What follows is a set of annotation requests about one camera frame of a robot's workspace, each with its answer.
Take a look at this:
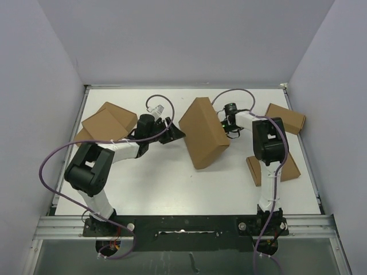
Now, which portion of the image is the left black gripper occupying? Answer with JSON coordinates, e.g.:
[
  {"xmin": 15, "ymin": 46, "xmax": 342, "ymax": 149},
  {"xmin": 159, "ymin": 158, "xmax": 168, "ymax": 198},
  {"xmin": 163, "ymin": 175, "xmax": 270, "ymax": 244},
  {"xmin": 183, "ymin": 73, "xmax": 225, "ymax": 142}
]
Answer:
[{"xmin": 146, "ymin": 116, "xmax": 185, "ymax": 144}]

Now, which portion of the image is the large cardboard box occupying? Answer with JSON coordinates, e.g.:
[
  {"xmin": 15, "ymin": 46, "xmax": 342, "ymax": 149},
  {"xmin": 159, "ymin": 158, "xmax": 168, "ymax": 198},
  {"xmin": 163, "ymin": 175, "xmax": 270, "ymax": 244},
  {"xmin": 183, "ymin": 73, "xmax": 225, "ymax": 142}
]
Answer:
[{"xmin": 179, "ymin": 97, "xmax": 230, "ymax": 170}]

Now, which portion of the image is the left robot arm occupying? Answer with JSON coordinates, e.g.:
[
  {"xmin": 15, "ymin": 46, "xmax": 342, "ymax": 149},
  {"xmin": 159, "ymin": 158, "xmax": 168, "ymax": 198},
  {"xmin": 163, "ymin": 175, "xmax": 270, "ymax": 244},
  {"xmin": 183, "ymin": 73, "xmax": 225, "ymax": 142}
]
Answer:
[{"xmin": 64, "ymin": 114, "xmax": 186, "ymax": 235}]

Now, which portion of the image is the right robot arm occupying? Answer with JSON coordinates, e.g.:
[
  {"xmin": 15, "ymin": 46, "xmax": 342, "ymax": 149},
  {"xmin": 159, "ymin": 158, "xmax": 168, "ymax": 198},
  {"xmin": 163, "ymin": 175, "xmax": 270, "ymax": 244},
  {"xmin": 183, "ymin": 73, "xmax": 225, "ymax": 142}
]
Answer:
[{"xmin": 221, "ymin": 103, "xmax": 289, "ymax": 234}]

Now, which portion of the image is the folded cardboard box far right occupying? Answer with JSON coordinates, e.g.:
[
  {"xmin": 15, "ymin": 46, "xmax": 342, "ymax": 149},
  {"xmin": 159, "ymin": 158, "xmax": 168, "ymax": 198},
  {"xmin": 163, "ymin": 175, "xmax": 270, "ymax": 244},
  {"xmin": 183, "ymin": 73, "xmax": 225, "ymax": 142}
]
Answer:
[{"xmin": 266, "ymin": 103, "xmax": 306, "ymax": 135}]

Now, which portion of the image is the flat cardboard box near right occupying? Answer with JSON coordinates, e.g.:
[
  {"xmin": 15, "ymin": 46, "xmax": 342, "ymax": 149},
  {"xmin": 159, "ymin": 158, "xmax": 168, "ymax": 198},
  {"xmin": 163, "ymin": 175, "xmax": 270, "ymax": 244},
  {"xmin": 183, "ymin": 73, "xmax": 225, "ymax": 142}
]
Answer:
[{"xmin": 246, "ymin": 153, "xmax": 301, "ymax": 187}]

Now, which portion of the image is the folded cardboard boxes left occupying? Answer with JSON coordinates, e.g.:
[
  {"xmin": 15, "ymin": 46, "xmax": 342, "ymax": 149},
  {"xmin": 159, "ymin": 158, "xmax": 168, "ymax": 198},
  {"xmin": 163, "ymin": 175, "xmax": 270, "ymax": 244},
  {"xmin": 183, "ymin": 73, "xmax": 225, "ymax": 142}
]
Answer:
[{"xmin": 74, "ymin": 102, "xmax": 138, "ymax": 141}]

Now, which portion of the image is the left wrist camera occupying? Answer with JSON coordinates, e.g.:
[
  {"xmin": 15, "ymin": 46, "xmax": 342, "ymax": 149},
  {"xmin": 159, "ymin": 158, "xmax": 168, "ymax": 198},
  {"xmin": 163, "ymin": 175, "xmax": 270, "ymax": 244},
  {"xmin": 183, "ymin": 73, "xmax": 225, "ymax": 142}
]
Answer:
[{"xmin": 147, "ymin": 105, "xmax": 165, "ymax": 120}]

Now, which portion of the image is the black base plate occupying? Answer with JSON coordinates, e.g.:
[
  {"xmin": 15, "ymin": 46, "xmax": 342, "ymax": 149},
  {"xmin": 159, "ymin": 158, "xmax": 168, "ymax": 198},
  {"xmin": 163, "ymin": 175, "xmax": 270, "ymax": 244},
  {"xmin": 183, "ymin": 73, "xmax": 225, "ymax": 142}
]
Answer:
[{"xmin": 82, "ymin": 215, "xmax": 289, "ymax": 255}]

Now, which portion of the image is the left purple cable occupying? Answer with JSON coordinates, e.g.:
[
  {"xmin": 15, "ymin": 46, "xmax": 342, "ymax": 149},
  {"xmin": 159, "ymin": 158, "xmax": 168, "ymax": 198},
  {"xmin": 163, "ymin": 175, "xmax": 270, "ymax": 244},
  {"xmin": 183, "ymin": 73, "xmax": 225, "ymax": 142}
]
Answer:
[{"xmin": 38, "ymin": 94, "xmax": 175, "ymax": 261}]

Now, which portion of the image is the purple cable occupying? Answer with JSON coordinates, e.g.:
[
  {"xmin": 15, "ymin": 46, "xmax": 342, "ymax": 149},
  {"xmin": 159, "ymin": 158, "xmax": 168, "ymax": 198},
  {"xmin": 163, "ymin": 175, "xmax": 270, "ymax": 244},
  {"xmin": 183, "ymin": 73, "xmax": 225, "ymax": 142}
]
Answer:
[
  {"xmin": 38, "ymin": 94, "xmax": 175, "ymax": 261},
  {"xmin": 210, "ymin": 88, "xmax": 289, "ymax": 275}
]

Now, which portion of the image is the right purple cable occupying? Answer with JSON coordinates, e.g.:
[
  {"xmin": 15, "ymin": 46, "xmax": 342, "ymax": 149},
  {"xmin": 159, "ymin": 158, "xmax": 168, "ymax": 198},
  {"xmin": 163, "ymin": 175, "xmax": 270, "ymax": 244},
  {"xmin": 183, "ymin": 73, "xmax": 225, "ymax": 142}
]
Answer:
[{"xmin": 210, "ymin": 88, "xmax": 289, "ymax": 275}]

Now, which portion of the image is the aluminium table frame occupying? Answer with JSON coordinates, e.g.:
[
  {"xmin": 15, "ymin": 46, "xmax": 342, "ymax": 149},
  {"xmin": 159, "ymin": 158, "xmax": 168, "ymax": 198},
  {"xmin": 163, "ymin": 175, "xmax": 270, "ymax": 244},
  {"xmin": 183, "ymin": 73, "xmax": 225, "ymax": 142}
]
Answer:
[{"xmin": 21, "ymin": 84, "xmax": 353, "ymax": 275}]

